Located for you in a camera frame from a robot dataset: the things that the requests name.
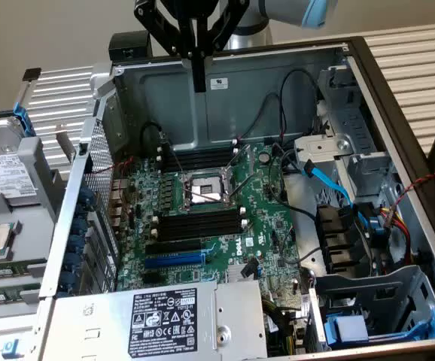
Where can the small black clamp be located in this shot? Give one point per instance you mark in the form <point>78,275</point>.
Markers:
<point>32,74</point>

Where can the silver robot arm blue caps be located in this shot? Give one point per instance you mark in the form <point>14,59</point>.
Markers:
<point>251,37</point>

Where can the silver disk bay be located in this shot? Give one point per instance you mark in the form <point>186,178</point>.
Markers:
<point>356,124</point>

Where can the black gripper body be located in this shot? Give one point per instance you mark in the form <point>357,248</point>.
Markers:
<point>195,7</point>

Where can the small blue latch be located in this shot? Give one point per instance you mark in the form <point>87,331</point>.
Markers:
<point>11,349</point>

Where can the hard disk white label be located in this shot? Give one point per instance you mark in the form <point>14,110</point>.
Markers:
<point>8,175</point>

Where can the open grey PC case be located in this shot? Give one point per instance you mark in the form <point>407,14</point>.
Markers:
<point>172,109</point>

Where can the grey parts rack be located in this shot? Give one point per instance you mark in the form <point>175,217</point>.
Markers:
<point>38,169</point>

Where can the long black expansion slot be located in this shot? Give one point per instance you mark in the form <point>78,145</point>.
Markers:
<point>172,247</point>

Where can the blue disk caddy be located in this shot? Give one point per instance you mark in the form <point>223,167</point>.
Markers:
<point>349,329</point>

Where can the black box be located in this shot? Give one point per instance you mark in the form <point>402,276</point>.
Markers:
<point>131,43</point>

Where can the large metal port block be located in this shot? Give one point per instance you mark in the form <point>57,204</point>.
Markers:
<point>120,185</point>
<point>120,196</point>

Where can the CPU socket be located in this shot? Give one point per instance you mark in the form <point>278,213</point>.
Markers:
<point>206,190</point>

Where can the silver finned heatsink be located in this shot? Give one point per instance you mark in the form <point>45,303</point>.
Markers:
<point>234,273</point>

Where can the black plastic block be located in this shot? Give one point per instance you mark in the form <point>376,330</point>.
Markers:
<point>338,233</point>

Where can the grey metal bracket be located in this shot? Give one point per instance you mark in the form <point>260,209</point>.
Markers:
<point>67,144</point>

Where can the thin silver locking lever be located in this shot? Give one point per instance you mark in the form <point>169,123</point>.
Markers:
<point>174,156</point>
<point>202,195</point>

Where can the black RAM slot white latches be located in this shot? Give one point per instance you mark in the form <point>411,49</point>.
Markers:
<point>198,150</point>
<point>198,160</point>
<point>198,222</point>
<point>198,237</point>

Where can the blue expansion slot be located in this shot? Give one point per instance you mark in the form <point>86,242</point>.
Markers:
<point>172,260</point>

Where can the small metal USB port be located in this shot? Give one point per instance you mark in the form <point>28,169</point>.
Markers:
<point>119,210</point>
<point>119,222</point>

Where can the green motherboard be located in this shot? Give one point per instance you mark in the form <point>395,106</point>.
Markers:
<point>255,210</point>

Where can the short black expansion slot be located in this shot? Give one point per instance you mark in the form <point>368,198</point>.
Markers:
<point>151,277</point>

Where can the silver coin battery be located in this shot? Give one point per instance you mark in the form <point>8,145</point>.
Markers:
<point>265,157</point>

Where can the grey disk bay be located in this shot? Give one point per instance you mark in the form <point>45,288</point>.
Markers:
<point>409,286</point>

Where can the silver power supply with label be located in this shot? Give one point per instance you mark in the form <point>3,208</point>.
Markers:
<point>89,327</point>

